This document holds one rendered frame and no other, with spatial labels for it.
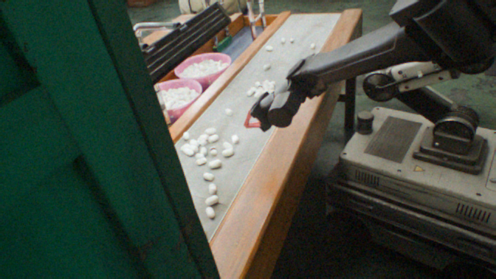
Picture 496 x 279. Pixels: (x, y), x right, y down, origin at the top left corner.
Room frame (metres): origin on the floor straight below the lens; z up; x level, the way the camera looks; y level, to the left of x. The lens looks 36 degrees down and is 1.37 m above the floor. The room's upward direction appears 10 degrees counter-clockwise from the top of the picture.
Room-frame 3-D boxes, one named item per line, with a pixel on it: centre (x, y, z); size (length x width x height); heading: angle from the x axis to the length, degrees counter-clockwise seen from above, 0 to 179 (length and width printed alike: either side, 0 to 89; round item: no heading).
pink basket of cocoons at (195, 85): (1.23, 0.29, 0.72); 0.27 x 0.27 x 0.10
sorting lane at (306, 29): (1.22, -0.09, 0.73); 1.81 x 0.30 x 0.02; 151
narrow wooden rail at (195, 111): (1.30, 0.06, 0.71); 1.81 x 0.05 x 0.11; 151
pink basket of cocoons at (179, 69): (1.48, 0.15, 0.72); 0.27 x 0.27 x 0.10
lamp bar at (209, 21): (0.86, 0.17, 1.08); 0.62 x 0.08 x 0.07; 151
